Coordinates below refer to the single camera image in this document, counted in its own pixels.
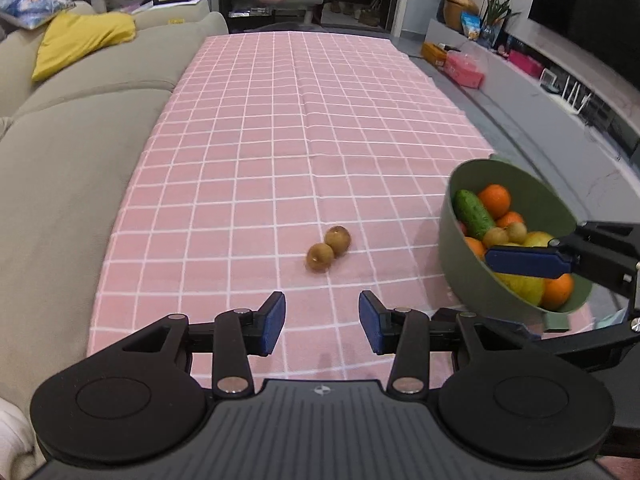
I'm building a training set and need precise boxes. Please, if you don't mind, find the pink checked tablecloth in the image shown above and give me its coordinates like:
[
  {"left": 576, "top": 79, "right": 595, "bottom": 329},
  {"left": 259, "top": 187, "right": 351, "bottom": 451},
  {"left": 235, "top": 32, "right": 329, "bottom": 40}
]
[{"left": 87, "top": 31, "right": 541, "bottom": 381}]

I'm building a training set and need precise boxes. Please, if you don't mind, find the orange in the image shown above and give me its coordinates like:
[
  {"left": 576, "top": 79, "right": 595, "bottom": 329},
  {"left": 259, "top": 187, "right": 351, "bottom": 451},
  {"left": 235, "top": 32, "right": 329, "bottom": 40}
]
[
  {"left": 476, "top": 184, "right": 512, "bottom": 220},
  {"left": 540, "top": 272, "right": 576, "bottom": 312},
  {"left": 495, "top": 211, "right": 526, "bottom": 231},
  {"left": 462, "top": 236, "right": 488, "bottom": 261}
]

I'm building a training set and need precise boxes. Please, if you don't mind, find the yellow cushion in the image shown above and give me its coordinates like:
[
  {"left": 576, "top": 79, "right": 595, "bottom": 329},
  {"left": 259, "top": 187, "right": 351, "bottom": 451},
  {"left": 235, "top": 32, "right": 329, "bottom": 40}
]
[{"left": 31, "top": 10, "right": 137, "bottom": 82}]

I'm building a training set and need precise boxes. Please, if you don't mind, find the green cucumber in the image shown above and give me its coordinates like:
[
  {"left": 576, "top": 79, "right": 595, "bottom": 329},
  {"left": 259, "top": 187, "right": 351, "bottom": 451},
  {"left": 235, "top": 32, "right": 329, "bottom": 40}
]
[{"left": 452, "top": 189, "right": 497, "bottom": 241}]

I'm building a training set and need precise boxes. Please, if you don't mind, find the green colander bowl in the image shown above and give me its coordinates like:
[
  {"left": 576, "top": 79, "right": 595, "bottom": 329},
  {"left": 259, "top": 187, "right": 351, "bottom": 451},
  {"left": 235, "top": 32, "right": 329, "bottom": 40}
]
[{"left": 438, "top": 156, "right": 594, "bottom": 332}]

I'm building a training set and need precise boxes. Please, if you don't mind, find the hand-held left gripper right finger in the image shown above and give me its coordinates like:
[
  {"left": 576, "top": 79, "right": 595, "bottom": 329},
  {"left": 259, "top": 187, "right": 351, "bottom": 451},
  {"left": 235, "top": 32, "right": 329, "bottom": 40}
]
[{"left": 358, "top": 290, "right": 536, "bottom": 395}]

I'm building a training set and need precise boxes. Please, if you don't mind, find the white sock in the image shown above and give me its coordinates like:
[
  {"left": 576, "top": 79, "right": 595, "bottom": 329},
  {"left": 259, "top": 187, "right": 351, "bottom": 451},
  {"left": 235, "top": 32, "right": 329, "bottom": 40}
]
[{"left": 0, "top": 400, "right": 33, "bottom": 463}]

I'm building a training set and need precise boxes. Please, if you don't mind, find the yellow lemon in bowl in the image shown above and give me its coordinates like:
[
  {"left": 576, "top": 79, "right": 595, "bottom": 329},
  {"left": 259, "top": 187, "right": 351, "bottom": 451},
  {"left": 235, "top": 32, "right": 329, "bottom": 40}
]
[{"left": 492, "top": 270, "right": 547, "bottom": 307}]

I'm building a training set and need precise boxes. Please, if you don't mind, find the orange box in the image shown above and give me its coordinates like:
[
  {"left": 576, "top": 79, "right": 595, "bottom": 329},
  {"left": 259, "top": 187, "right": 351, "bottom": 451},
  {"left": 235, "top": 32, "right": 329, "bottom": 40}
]
[{"left": 421, "top": 41, "right": 448, "bottom": 67}]

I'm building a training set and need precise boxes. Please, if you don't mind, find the blue patterned pillow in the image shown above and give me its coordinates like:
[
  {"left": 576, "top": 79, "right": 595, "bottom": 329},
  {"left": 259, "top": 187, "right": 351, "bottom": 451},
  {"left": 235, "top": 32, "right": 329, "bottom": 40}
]
[{"left": 0, "top": 0, "right": 76, "bottom": 31}]

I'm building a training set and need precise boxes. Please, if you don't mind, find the pink box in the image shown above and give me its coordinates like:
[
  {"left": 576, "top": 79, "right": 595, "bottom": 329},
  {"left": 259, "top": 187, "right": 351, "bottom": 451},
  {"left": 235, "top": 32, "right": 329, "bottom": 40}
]
[{"left": 444, "top": 52, "right": 486, "bottom": 89}]

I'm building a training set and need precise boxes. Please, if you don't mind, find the teal striped cloth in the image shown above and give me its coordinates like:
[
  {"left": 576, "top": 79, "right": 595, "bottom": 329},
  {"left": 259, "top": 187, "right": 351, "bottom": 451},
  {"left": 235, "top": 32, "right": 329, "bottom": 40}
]
[{"left": 595, "top": 307, "right": 631, "bottom": 331}]

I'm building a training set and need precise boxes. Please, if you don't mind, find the white router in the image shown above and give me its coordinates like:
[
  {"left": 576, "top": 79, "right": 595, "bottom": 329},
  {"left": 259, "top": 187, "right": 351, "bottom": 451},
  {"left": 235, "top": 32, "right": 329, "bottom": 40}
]
[{"left": 555, "top": 72, "right": 594, "bottom": 117}]

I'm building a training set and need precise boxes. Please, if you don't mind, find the magenta box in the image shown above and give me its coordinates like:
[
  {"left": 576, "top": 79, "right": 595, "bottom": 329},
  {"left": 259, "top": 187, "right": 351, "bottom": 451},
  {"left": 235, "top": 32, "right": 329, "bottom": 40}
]
[{"left": 507, "top": 50, "right": 544, "bottom": 79}]

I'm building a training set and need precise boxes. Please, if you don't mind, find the black television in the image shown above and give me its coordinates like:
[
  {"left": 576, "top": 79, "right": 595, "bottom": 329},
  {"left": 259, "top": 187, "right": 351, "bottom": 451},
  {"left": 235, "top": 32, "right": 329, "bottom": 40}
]
[{"left": 527, "top": 0, "right": 640, "bottom": 81}]

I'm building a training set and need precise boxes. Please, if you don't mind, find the grey television cabinet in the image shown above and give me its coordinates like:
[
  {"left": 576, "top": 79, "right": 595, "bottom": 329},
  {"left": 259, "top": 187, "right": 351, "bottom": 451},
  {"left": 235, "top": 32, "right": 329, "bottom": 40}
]
[{"left": 425, "top": 17, "right": 640, "bottom": 171}]

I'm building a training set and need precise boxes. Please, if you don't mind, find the green potted plant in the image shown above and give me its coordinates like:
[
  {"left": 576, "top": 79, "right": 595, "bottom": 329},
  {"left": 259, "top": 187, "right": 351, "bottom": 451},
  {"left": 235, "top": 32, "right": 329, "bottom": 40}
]
[{"left": 477, "top": 0, "right": 531, "bottom": 48}]

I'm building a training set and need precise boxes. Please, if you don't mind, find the beige sofa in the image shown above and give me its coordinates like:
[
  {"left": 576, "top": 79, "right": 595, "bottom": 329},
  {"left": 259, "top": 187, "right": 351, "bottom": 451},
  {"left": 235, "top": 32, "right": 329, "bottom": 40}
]
[{"left": 0, "top": 0, "right": 231, "bottom": 461}]

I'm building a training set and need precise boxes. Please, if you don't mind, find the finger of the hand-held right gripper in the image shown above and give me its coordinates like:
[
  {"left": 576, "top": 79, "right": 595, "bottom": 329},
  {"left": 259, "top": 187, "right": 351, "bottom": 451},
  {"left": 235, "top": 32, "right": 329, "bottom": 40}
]
[
  {"left": 530, "top": 305, "right": 640, "bottom": 373},
  {"left": 484, "top": 219, "right": 640, "bottom": 306}
]

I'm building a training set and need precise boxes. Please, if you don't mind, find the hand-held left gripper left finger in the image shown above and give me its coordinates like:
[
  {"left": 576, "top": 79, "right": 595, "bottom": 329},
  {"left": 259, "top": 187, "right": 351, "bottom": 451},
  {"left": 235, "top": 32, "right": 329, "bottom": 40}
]
[{"left": 122, "top": 291, "right": 287, "bottom": 395}]

